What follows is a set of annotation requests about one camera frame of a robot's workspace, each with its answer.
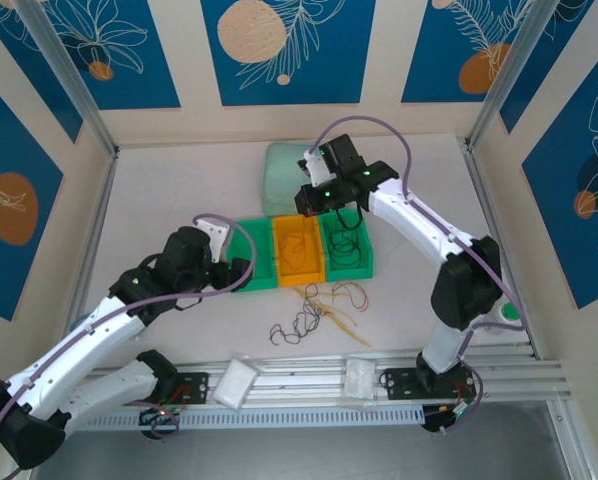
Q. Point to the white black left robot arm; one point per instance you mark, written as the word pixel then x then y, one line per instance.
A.
pixel 79 350

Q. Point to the green plastic bin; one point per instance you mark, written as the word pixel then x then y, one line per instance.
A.
pixel 259 285
pixel 349 275

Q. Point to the mint green zip pouch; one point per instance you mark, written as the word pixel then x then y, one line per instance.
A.
pixel 279 185

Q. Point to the orange plastic bin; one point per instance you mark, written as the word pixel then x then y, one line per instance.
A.
pixel 299 277

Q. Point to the clear plastic bag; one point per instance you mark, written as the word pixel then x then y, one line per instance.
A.
pixel 359 377
pixel 235 382

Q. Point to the blue tape roll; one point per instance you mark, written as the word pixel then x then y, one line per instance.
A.
pixel 86 319

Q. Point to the small circuit board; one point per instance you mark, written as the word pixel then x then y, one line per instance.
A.
pixel 160 417
pixel 454 412

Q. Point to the aluminium table edge rail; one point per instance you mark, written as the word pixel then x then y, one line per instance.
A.
pixel 479 180
pixel 101 210

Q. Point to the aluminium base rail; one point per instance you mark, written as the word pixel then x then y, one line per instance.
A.
pixel 299 375

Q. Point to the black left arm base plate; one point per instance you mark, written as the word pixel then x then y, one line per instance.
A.
pixel 194 387

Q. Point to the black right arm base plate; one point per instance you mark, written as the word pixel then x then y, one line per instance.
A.
pixel 399 385

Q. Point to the aluminium corner post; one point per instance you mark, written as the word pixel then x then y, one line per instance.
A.
pixel 69 75
pixel 507 75

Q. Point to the aluminium frame strut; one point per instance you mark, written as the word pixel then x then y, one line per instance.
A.
pixel 576 450

